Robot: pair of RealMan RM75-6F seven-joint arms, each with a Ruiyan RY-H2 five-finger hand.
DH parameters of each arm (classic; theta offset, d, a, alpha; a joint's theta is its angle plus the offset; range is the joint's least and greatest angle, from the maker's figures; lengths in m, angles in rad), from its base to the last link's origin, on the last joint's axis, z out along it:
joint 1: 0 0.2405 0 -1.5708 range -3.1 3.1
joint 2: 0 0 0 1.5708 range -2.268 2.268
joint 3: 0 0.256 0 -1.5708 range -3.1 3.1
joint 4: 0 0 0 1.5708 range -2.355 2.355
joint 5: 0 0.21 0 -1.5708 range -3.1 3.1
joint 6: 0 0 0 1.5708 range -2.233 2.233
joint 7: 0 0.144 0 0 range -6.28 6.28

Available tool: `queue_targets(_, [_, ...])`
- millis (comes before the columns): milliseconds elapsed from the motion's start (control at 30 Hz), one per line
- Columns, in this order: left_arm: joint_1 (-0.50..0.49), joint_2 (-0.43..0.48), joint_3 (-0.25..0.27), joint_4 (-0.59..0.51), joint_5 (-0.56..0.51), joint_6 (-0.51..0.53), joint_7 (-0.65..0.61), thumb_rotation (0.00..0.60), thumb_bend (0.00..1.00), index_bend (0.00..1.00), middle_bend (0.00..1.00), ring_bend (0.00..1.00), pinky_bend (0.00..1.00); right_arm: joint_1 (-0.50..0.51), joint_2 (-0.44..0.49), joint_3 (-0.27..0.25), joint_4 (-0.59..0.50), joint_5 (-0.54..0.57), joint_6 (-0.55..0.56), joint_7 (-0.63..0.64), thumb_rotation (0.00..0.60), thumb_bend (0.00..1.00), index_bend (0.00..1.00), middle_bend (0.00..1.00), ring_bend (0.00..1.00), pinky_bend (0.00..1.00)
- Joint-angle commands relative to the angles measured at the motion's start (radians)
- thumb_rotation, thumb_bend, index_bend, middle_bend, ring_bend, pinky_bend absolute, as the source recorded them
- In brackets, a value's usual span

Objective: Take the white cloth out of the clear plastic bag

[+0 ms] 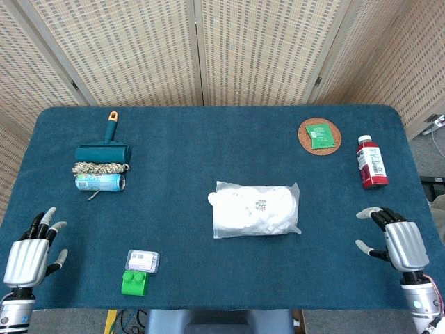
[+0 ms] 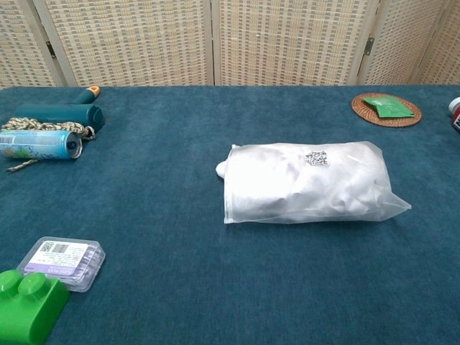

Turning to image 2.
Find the woven folding screen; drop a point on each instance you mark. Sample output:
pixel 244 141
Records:
pixel 136 39

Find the clear box purple label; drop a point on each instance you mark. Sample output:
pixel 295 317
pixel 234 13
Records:
pixel 57 257

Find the translucent plastic bag QR label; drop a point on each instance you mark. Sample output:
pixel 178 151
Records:
pixel 316 158

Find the blue carpet table cover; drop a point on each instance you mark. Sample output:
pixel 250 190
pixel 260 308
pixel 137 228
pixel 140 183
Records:
pixel 179 269

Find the green toy building block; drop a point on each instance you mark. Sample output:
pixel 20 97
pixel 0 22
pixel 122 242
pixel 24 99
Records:
pixel 28 309

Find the teal lint roller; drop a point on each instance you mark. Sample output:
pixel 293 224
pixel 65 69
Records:
pixel 57 113

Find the green foil packet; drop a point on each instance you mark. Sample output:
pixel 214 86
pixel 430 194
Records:
pixel 390 106

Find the light blue beverage can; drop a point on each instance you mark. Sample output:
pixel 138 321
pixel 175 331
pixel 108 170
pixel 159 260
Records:
pixel 32 143

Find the white cloth garment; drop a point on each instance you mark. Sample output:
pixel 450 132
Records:
pixel 220 170

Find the round woven rattan coaster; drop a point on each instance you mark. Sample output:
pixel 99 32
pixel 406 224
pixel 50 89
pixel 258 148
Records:
pixel 363 113

